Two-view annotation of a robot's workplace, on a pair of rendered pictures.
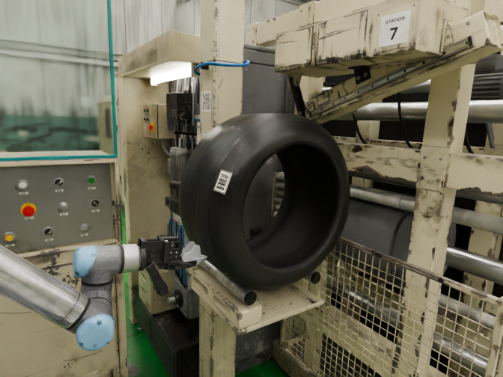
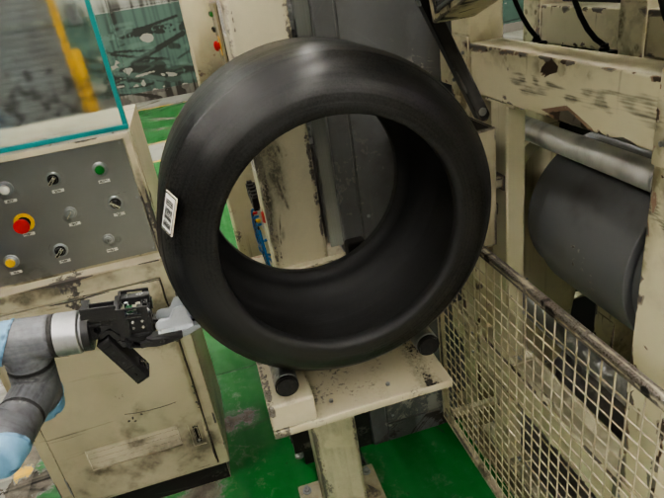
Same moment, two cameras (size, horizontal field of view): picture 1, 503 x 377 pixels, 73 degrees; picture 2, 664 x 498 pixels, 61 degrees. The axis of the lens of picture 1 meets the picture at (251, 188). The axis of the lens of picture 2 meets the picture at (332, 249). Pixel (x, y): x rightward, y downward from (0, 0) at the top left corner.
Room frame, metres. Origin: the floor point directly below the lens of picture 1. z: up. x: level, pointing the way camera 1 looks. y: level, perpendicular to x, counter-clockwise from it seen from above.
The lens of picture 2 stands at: (0.26, -0.44, 1.57)
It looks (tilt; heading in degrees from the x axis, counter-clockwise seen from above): 26 degrees down; 23
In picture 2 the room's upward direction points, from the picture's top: 9 degrees counter-clockwise
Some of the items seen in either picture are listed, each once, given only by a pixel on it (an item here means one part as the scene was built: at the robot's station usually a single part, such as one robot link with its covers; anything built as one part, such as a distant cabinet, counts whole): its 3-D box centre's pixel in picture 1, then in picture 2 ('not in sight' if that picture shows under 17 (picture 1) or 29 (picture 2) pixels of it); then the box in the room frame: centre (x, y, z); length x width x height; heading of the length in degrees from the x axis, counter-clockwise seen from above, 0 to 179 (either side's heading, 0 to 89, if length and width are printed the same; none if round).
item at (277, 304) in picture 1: (254, 292); (341, 356); (1.20, -0.03, 0.80); 0.37 x 0.36 x 0.02; 124
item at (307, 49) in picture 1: (355, 46); not in sight; (1.26, -0.34, 1.71); 0.61 x 0.25 x 0.15; 34
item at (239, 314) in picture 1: (222, 293); (277, 359); (1.12, 0.09, 0.84); 0.36 x 0.09 x 0.06; 34
